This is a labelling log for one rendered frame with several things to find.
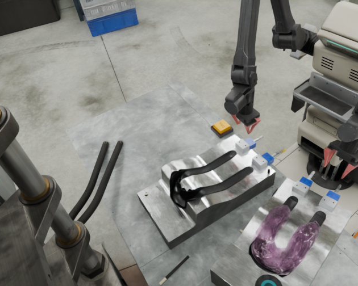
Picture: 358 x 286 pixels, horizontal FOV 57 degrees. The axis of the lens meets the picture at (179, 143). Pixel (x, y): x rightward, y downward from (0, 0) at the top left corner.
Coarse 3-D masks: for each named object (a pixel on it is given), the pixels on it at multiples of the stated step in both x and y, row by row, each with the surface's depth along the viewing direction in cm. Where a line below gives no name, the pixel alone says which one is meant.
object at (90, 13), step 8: (80, 0) 394; (88, 0) 408; (96, 0) 411; (104, 0) 415; (112, 0) 416; (120, 0) 385; (128, 0) 388; (88, 8) 377; (96, 8) 381; (104, 8) 403; (112, 8) 388; (120, 8) 391; (128, 8) 395; (88, 16) 384; (96, 16) 388
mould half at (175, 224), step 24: (168, 168) 131; (240, 168) 133; (264, 168) 132; (168, 192) 132; (216, 192) 125; (240, 192) 126; (168, 216) 125; (192, 216) 121; (216, 216) 126; (168, 240) 118
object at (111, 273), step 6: (96, 246) 128; (102, 246) 128; (102, 252) 126; (108, 258) 124; (108, 270) 121; (114, 270) 121; (108, 276) 120; (114, 276) 119; (78, 282) 119; (84, 282) 119; (90, 282) 119; (96, 282) 119; (102, 282) 118; (108, 282) 118; (114, 282) 118; (120, 282) 120
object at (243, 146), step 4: (260, 136) 143; (240, 140) 139; (244, 140) 141; (248, 140) 141; (252, 140) 140; (256, 140) 142; (236, 144) 139; (240, 144) 138; (244, 144) 138; (248, 144) 139; (252, 144) 139; (240, 148) 137; (244, 148) 136; (248, 148) 138; (252, 148) 140; (244, 152) 138
